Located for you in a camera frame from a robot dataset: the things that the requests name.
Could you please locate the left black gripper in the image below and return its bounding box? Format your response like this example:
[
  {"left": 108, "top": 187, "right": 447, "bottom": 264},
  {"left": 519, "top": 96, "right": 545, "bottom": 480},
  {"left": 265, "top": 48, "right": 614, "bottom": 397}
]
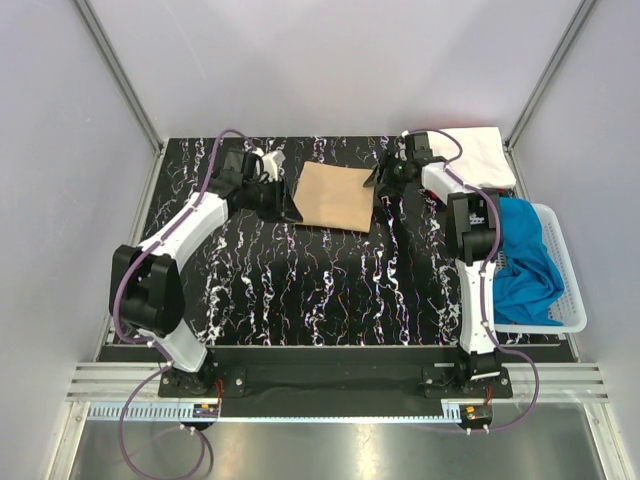
[{"left": 243, "top": 176, "right": 303, "bottom": 223}]

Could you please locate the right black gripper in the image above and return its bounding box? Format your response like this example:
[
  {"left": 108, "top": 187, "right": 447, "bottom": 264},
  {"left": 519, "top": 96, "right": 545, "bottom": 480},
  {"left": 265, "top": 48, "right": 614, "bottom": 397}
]
[{"left": 362, "top": 150, "right": 409, "bottom": 199}]

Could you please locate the beige t shirt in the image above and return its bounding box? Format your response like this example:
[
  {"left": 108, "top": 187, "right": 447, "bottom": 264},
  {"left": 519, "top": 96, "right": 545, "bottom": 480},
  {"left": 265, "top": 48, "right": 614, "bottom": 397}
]
[{"left": 294, "top": 161, "right": 374, "bottom": 233}]

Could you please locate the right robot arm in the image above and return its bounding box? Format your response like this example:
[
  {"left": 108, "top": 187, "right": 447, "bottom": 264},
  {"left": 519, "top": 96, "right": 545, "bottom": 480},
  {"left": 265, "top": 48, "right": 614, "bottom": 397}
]
[{"left": 363, "top": 130, "right": 502, "bottom": 397}]

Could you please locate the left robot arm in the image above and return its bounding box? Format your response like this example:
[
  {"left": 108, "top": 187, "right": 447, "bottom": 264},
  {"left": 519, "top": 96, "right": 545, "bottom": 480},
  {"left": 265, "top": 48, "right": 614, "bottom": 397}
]
[{"left": 109, "top": 174, "right": 302, "bottom": 396}]

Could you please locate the folded red t shirt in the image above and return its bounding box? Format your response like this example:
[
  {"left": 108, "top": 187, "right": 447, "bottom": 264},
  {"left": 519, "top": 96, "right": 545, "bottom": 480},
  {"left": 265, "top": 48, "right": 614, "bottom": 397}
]
[{"left": 413, "top": 139, "right": 506, "bottom": 204}]

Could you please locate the folded white t shirt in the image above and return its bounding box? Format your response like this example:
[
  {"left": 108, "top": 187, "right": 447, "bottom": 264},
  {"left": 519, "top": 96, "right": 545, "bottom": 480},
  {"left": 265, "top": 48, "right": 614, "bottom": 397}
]
[{"left": 421, "top": 127, "right": 517, "bottom": 201}]

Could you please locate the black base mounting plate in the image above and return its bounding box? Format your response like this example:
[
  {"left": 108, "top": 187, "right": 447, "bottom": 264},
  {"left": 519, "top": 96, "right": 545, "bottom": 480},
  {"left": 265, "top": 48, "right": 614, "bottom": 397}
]
[{"left": 159, "top": 346, "right": 513, "bottom": 422}]

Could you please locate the blue t shirt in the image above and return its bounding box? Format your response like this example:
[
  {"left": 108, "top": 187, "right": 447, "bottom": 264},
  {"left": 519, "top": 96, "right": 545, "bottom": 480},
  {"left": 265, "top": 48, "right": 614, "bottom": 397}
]
[{"left": 493, "top": 197, "right": 565, "bottom": 327}]

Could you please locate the white plastic laundry basket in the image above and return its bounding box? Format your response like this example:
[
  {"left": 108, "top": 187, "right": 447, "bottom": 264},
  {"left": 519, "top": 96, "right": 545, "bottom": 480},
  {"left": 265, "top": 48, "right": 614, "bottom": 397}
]
[{"left": 494, "top": 203, "right": 587, "bottom": 335}]

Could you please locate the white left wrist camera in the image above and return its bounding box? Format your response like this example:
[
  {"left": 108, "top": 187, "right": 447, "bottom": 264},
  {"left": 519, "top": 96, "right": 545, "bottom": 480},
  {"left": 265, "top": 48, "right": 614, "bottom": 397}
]
[{"left": 252, "top": 148, "right": 285, "bottom": 183}]

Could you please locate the left aluminium frame post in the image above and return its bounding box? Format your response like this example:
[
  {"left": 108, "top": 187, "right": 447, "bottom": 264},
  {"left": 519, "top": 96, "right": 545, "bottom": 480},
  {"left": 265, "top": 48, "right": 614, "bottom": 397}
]
[{"left": 72, "top": 0, "right": 167, "bottom": 151}]

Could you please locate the aluminium frame post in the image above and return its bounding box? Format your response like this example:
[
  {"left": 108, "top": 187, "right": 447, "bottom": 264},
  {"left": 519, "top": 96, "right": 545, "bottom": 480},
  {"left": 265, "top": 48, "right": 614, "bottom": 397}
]
[
  {"left": 72, "top": 0, "right": 167, "bottom": 151},
  {"left": 505, "top": 0, "right": 601, "bottom": 149}
]

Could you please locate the right aluminium frame post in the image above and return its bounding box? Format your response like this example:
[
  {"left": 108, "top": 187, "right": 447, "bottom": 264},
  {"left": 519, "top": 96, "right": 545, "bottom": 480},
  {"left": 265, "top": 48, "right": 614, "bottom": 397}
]
[{"left": 505, "top": 0, "right": 601, "bottom": 149}]

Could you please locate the grey slotted cable duct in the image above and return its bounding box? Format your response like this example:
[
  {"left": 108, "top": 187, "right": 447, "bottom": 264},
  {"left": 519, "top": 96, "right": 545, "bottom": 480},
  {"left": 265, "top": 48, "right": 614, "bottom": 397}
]
[{"left": 88, "top": 401, "right": 220, "bottom": 422}]

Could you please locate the aluminium rail profile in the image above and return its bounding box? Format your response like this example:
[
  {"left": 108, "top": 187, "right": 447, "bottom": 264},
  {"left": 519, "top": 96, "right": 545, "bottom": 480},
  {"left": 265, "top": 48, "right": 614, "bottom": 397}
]
[{"left": 67, "top": 362, "right": 609, "bottom": 403}]

